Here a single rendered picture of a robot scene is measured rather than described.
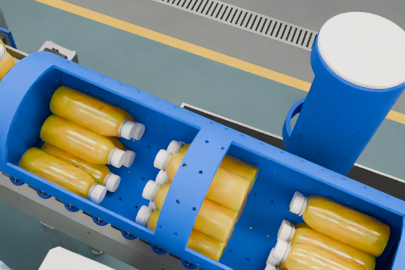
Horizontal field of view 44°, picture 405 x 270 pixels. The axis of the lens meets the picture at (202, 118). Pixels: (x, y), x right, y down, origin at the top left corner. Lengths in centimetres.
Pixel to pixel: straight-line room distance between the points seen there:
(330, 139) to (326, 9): 162
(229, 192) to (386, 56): 69
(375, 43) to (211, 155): 71
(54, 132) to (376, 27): 93
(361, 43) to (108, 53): 158
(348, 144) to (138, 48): 146
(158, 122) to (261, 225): 34
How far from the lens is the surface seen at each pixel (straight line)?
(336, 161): 169
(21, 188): 128
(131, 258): 124
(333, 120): 150
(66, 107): 112
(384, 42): 149
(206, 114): 229
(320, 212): 102
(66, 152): 118
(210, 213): 98
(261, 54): 275
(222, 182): 96
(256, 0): 304
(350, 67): 139
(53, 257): 95
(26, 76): 106
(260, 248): 116
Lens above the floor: 204
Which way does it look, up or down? 56 degrees down
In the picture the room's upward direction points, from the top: 7 degrees clockwise
